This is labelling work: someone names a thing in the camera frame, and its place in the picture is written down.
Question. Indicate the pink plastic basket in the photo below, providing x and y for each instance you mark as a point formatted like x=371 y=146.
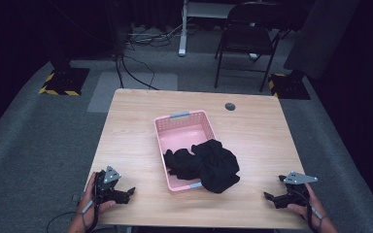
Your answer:
x=181 y=137

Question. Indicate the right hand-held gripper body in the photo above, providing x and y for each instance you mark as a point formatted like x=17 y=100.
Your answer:
x=295 y=194

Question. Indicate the grey padded panel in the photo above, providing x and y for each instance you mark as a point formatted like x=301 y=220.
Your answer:
x=320 y=35

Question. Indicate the black garment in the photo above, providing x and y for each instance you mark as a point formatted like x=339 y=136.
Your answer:
x=215 y=165

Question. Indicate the white desk frame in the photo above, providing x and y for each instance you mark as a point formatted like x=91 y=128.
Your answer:
x=183 y=29

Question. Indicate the black folding chair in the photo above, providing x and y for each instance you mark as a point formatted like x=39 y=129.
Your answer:
x=247 y=39

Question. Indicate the person's left hand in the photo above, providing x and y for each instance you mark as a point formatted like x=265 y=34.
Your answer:
x=87 y=202

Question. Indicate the black striped stand base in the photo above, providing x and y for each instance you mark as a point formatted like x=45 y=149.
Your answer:
x=65 y=81
x=289 y=86

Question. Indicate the black tripod stand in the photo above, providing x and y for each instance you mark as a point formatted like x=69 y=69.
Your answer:
x=118 y=42

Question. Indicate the person's right hand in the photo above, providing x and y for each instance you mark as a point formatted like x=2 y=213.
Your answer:
x=314 y=207

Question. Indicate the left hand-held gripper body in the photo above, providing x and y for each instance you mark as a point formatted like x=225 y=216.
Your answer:
x=106 y=189

